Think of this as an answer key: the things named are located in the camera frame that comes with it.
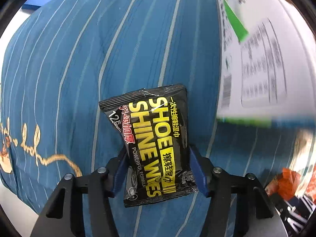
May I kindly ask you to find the black shoe shine wipes pack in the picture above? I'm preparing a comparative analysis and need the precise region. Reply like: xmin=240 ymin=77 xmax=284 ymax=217
xmin=99 ymin=84 xmax=198 ymax=208

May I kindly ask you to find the orange snack bag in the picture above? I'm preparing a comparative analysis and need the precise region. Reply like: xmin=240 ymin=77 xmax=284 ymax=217
xmin=265 ymin=168 xmax=312 ymax=201

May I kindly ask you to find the open cardboard box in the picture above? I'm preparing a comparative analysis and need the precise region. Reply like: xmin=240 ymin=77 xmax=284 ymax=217
xmin=216 ymin=0 xmax=315 ymax=128

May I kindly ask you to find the blue striped bed sheet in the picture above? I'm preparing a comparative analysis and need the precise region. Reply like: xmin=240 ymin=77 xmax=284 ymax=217
xmin=1 ymin=0 xmax=315 ymax=236

